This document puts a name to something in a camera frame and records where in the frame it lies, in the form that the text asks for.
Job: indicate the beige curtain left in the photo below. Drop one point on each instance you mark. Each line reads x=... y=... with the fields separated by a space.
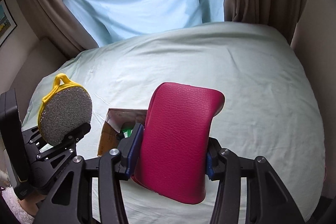
x=53 y=20

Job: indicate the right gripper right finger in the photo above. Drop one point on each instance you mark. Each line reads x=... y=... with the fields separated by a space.
x=268 y=199

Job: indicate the magenta leather pouch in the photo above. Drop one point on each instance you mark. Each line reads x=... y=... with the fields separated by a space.
x=172 y=158

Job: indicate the pale green bed sheet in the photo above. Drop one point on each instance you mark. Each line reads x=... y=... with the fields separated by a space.
x=270 y=109

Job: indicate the brown cardboard box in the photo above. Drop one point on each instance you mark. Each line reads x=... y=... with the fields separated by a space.
x=118 y=121

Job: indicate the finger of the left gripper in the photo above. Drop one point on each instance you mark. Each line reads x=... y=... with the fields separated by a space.
x=53 y=161

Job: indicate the green wet wipes pack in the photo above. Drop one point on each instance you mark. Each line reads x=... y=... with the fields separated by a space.
x=127 y=132

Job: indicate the framed wall picture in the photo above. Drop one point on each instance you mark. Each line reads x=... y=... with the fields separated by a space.
x=7 y=23

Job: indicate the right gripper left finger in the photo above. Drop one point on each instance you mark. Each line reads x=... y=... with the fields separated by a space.
x=70 y=199

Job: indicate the person's left hand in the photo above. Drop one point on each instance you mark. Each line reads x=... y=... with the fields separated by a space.
x=29 y=204

